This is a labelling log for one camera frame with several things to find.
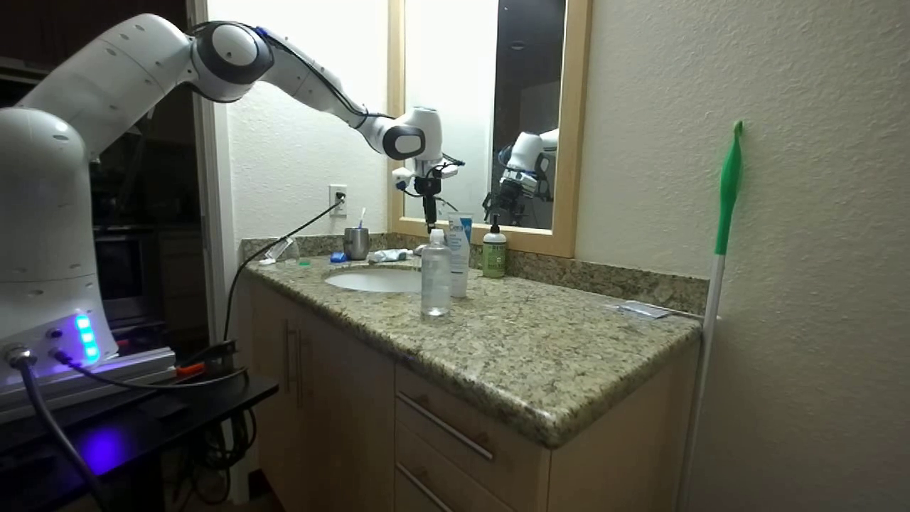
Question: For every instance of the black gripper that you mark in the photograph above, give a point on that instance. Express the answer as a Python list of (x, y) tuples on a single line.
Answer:
[(427, 186)]

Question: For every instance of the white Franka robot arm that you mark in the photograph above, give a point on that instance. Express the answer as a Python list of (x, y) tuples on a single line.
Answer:
[(44, 209)]

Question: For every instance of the crumpled white toothpaste tube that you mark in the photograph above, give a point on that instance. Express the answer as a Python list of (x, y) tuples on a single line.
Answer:
[(387, 258)]

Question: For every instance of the clear plastic bottle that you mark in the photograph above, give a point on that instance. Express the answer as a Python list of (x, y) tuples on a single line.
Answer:
[(436, 279)]

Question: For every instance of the green soap pump bottle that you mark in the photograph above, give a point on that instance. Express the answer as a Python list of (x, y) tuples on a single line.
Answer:
[(492, 253)]

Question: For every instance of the metal cup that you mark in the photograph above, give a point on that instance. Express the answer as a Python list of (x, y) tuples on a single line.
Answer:
[(357, 245)]

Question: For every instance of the white oval sink basin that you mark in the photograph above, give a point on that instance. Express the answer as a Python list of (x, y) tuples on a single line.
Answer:
[(372, 283)]

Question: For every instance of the small green cap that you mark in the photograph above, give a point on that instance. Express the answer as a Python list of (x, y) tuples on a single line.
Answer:
[(306, 263)]

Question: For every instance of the wood framed mirror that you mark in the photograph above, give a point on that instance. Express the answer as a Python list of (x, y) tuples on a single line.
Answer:
[(567, 95)]

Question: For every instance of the wooden vanity cabinet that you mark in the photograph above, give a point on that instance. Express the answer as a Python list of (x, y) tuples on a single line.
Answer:
[(331, 407)]

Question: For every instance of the clear plastic package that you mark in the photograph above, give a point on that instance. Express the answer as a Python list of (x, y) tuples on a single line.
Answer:
[(644, 310)]

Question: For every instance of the orange black clamp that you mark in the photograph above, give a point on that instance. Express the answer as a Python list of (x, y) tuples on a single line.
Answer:
[(206, 359)]

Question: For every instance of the dark wooden shelf unit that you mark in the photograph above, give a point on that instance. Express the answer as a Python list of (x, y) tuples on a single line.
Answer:
[(152, 236)]

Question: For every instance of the black robot cart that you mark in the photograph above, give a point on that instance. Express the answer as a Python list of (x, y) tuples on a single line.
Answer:
[(144, 427)]

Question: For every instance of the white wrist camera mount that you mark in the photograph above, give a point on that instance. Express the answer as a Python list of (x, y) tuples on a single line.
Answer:
[(402, 175)]

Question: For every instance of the white wall outlet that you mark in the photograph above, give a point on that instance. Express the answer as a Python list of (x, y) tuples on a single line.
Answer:
[(338, 199)]

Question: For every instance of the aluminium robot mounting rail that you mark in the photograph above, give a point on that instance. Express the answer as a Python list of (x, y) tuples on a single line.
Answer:
[(95, 373)]

